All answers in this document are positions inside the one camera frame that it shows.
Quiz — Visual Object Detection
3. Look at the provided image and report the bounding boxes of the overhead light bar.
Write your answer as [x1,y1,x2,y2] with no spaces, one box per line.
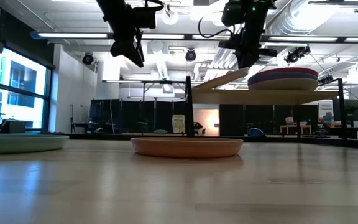
[29,30,358,44]

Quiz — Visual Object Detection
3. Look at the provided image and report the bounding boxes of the black desktop monitor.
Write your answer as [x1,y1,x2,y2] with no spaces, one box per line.
[332,98,358,123]

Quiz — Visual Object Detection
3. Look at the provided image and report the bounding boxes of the small off-white plate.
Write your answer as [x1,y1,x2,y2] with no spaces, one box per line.
[193,67,250,91]

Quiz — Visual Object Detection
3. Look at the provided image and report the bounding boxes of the black partition wall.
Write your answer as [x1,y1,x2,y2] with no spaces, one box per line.
[89,98,319,137]

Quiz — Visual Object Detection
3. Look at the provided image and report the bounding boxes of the round white ceiling lamp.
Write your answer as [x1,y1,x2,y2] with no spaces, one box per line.
[162,7,180,26]

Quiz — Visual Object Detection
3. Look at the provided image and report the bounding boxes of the mint green plate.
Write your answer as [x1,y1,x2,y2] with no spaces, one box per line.
[0,133,70,156]

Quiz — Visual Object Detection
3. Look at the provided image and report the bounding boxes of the purple plate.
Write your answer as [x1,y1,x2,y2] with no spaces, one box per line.
[247,72,319,82]

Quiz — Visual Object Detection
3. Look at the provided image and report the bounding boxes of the terracotta plate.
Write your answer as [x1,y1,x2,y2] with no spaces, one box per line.
[130,137,244,159]

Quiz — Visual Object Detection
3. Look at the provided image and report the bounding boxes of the small yellow poster sign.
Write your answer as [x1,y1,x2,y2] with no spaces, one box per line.
[172,114,186,134]

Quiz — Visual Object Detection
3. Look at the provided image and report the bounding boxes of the white printed sign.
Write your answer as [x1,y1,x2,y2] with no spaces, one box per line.
[318,101,334,125]

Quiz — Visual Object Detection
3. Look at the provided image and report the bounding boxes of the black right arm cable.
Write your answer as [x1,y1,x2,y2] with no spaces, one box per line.
[197,17,239,40]

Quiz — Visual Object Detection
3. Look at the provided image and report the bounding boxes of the black ceiling spotlight cluster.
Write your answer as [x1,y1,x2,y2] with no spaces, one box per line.
[284,45,311,65]

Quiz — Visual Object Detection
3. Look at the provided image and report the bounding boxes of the wooden shelf with black frame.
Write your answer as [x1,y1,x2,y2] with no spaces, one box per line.
[185,75,346,147]

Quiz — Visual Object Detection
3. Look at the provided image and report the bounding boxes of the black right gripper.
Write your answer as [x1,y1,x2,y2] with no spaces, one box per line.
[218,18,278,69]

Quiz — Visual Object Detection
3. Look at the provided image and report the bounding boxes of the pink plate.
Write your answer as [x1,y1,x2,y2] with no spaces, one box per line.
[250,67,319,77]

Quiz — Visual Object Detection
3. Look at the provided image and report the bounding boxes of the black equipment box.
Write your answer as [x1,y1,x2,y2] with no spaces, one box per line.
[0,119,27,134]

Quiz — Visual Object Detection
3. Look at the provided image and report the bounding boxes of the low wooden table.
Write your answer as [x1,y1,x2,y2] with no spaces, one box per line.
[280,124,312,135]

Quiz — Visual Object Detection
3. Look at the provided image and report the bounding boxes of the large window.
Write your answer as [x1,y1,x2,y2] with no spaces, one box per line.
[0,46,53,131]

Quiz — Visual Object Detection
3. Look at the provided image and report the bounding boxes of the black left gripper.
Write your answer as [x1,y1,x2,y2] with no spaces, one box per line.
[104,5,165,68]

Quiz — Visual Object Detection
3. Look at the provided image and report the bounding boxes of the blue rounded object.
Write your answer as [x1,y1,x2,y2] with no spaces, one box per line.
[248,127,265,138]

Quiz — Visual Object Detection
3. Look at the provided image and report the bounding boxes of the black ceiling camera cluster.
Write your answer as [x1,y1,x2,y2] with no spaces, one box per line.
[317,74,334,84]

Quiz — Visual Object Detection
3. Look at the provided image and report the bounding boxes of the large blue plate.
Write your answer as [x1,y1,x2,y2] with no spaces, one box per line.
[249,77,319,91]

